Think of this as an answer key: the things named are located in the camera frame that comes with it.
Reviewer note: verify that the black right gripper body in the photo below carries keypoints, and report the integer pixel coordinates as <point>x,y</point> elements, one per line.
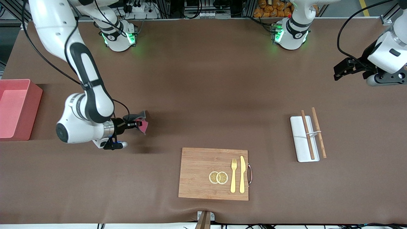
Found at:
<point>119,124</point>

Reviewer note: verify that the grey and pink cloth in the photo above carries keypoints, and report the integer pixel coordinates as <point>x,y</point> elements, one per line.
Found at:
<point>143,128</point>

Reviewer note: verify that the white Franka right robot arm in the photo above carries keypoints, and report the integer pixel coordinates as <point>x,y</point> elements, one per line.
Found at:
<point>54,28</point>

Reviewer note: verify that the white Franka left robot arm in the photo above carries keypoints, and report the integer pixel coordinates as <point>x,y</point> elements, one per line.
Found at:
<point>292,35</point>

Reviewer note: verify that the brown wooden chopstick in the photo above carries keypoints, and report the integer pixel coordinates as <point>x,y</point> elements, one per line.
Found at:
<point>314,116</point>
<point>305,124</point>

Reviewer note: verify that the bamboo cutting board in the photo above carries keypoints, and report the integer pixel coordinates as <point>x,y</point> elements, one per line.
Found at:
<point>197,171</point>

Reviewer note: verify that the white rectangular tray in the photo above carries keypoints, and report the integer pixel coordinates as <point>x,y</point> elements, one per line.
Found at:
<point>299,141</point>

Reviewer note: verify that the yellow lemon slice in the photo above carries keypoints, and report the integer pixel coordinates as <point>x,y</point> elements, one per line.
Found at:
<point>212,177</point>
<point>222,177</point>

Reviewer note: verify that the orange snack packs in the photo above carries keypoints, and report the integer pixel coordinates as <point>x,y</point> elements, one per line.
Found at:
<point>270,11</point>

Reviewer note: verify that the pink plastic bin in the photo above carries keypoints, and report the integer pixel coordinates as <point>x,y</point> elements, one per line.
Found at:
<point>19,108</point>

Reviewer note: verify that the white power strip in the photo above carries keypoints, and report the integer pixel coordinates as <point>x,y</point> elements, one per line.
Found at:
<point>205,15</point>
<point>143,14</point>

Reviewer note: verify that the yellow plastic fork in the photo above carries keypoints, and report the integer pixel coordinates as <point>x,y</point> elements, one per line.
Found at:
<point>233,181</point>

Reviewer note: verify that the yellow plastic knife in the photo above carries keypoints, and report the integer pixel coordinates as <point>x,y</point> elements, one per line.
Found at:
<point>242,175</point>

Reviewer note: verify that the aluminium frame strut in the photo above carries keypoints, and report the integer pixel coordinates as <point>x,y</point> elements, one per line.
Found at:
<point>24,26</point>
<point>386,20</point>

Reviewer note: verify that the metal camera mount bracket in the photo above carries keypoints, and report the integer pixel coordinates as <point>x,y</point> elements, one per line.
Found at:
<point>203,222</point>

